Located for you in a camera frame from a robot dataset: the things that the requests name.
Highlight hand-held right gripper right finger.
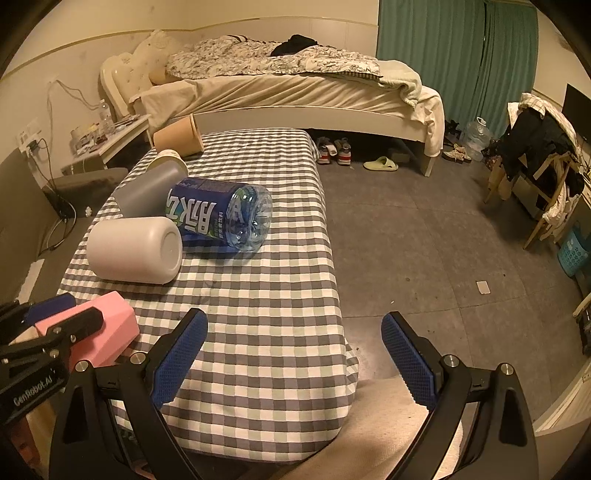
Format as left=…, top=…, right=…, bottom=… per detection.
left=381, top=311, right=541, bottom=480

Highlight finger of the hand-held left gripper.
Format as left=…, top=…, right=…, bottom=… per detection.
left=0, top=308, right=103, bottom=370
left=0, top=294, right=77, bottom=326

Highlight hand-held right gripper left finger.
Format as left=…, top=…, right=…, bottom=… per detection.
left=48, top=308, right=209, bottom=480

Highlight pink faceted cup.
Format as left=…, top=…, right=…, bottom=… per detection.
left=34, top=292, right=140, bottom=370

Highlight white plastic cup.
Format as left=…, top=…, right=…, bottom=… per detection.
left=86, top=215, right=184, bottom=285

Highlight grey cup with white rim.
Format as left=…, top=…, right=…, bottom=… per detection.
left=113, top=148, right=190, bottom=217

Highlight beige cup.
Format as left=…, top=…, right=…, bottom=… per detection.
left=152, top=115, right=205, bottom=158

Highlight grey checkered tablecloth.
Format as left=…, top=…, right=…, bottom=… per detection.
left=57, top=129, right=360, bottom=465

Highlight blue label plastic bottle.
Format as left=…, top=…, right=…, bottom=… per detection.
left=165, top=177, right=273, bottom=253

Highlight white nightstand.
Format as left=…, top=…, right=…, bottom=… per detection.
left=62, top=114, right=153, bottom=175

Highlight blue plastic basket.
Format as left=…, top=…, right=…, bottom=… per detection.
left=557, top=225, right=591, bottom=278

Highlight green slipper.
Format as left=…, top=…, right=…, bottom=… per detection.
left=363, top=155, right=399, bottom=172

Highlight beige shoes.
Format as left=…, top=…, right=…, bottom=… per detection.
left=442, top=143, right=472, bottom=162

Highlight wooden chair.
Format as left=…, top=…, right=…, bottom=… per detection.
left=484, top=92, right=588, bottom=251

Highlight large clear water jug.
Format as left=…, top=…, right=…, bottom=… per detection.
left=464, top=116, right=493, bottom=161

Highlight black jacket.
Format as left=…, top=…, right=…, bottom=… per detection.
left=496, top=105, right=581, bottom=186

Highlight cream bed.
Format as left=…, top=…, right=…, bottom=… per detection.
left=100, top=30, right=447, bottom=177

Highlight white blanket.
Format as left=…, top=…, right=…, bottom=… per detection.
left=378, top=59, right=424, bottom=110

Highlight black monitor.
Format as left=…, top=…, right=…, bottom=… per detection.
left=564, top=82, right=591, bottom=145

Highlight floral patterned quilt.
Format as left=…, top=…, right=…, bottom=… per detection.
left=165, top=35, right=382, bottom=80

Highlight green curtain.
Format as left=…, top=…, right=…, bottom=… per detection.
left=377, top=0, right=541, bottom=139

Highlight black garment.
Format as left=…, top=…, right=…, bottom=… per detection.
left=270, top=34, right=320, bottom=57

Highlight black cable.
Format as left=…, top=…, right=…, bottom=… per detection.
left=28, top=137, right=77, bottom=257

